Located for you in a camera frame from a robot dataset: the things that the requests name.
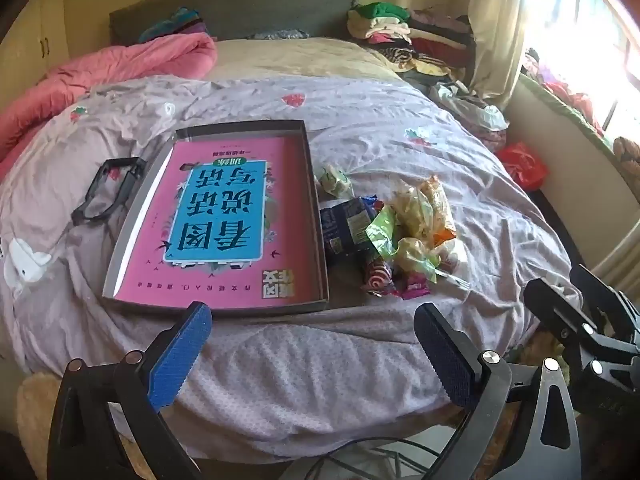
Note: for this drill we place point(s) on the pink quilt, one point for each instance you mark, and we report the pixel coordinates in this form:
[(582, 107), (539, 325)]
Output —
[(100, 65)]

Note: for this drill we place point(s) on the green white candy packet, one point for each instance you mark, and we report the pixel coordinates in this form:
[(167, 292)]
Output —
[(332, 180)]

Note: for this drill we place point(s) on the yellow orange snack packet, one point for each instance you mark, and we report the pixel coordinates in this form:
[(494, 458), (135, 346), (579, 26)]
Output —
[(430, 205)]

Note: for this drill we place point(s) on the blue patterned cloth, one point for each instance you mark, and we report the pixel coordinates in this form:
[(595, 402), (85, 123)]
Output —
[(277, 34)]

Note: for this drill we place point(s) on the shallow grey box pink print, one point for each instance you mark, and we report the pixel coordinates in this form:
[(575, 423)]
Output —
[(225, 210)]

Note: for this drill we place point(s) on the grey headboard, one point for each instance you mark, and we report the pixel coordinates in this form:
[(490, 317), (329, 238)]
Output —
[(250, 0)]

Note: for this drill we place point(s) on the beige bedsheet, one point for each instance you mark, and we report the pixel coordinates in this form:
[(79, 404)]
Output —
[(300, 60)]

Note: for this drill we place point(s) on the clothes on window sill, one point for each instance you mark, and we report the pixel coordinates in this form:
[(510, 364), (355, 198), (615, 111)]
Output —
[(560, 90)]

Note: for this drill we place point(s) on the magenta snack packet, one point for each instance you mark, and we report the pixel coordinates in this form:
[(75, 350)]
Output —
[(415, 287)]

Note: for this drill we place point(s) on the dark blue snack packet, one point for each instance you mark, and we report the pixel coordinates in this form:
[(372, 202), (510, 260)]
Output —
[(345, 225)]

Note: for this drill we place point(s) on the yellow green snack packet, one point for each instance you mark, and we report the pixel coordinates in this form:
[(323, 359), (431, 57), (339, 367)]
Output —
[(415, 255)]

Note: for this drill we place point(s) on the red swirl candy packet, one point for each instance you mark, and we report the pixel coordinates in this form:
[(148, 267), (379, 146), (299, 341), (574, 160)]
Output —
[(377, 275)]

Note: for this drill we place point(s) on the cream wardrobe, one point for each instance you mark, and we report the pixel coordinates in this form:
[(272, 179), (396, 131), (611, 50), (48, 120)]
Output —
[(40, 35)]

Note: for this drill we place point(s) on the beige fluffy cushion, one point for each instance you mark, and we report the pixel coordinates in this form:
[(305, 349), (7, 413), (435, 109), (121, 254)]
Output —
[(37, 410)]

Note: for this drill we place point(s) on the brown plush toy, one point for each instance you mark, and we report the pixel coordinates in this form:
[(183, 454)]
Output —
[(627, 152)]

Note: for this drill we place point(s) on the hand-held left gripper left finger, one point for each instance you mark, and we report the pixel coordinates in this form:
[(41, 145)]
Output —
[(180, 355)]

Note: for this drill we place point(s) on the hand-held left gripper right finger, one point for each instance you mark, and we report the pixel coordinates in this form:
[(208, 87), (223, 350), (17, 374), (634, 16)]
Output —
[(445, 355)]

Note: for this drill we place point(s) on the pile of folded clothes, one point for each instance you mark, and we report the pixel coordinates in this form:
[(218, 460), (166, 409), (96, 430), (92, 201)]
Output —
[(400, 35)]

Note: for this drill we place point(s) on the black plastic frame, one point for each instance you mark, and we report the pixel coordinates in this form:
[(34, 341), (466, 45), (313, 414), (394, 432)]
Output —
[(120, 161)]

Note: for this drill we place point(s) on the cream curtain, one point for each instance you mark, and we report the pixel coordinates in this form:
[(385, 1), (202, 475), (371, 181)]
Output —
[(500, 35)]

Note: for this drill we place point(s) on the red plastic bag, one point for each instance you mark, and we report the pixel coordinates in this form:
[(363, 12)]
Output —
[(522, 165)]

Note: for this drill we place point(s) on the white plastic bag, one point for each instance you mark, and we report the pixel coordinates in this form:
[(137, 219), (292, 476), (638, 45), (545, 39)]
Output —
[(475, 110)]

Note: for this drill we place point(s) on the teal purple folded clothes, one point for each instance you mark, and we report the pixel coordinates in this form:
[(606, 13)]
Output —
[(175, 22)]

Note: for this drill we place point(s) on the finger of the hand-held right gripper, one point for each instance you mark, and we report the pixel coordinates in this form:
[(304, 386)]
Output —
[(555, 315), (605, 305)]

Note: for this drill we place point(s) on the white snack packet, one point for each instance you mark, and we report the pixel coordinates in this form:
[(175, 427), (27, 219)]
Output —
[(452, 257)]

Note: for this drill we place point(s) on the green foil snack wrapper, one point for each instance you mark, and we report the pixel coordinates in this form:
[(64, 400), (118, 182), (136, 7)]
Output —
[(382, 232)]

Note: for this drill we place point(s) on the window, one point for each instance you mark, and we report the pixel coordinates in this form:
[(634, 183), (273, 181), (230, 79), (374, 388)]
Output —
[(590, 20)]

